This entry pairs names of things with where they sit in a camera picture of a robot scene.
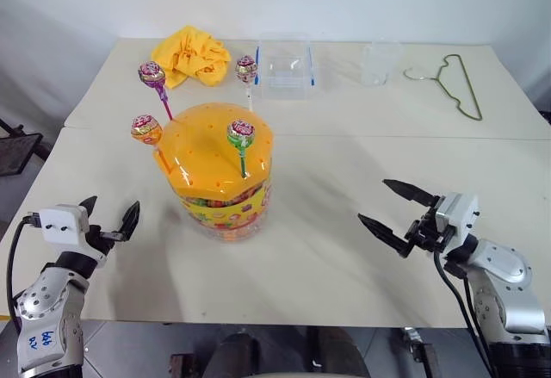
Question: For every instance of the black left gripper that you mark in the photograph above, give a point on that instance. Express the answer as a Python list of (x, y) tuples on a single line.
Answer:
[(101, 238)]

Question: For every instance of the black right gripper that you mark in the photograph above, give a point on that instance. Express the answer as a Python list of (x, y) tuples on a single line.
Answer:
[(426, 233)]

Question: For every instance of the orange lollipop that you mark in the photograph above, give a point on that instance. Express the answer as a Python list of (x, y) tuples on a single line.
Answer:
[(146, 128)]

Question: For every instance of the lollipop jar with orange lid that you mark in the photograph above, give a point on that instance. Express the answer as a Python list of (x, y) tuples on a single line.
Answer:
[(206, 145)]

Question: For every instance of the purple lollipop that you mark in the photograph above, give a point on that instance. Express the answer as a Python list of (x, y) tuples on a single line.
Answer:
[(151, 73)]

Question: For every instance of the green lollipop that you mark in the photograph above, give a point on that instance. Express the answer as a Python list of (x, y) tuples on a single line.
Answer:
[(241, 132)]

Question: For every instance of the white stick lollipop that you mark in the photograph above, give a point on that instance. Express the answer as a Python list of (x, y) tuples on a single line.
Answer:
[(246, 68)]

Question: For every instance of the black metal stand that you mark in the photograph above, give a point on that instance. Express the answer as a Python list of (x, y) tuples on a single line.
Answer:
[(13, 154)]

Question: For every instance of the clear plastic cup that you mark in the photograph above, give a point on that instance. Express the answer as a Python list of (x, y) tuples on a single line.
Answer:
[(379, 68)]

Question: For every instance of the clear box with blue latches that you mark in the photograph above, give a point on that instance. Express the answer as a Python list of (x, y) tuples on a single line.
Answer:
[(284, 81)]

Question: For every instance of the yellow cloth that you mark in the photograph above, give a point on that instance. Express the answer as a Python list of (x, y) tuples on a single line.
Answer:
[(189, 55)]

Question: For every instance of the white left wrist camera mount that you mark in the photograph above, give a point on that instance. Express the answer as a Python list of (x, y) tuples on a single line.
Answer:
[(60, 223)]

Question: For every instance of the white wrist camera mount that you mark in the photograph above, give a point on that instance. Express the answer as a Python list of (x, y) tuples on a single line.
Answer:
[(60, 223), (460, 218)]

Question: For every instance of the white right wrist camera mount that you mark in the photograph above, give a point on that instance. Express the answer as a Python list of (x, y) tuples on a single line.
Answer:
[(460, 218)]

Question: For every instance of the metal table leg bracket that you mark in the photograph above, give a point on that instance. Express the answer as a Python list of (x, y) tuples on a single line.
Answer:
[(419, 352)]

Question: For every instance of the brown rusty bracket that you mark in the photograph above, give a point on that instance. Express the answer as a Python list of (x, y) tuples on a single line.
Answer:
[(181, 365)]

